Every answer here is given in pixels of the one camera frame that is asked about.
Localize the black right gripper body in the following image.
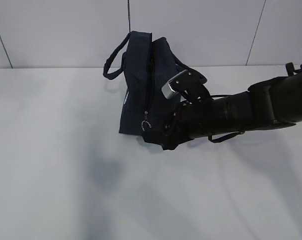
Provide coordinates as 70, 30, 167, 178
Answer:
142, 102, 191, 151

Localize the dark navy lunch bag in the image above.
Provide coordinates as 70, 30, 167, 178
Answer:
103, 31, 196, 136

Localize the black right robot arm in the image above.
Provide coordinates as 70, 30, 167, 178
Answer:
141, 62, 302, 150

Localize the silver zipper pull ring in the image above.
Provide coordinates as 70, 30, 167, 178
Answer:
140, 109, 153, 132

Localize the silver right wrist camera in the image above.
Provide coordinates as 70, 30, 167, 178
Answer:
161, 70, 212, 104

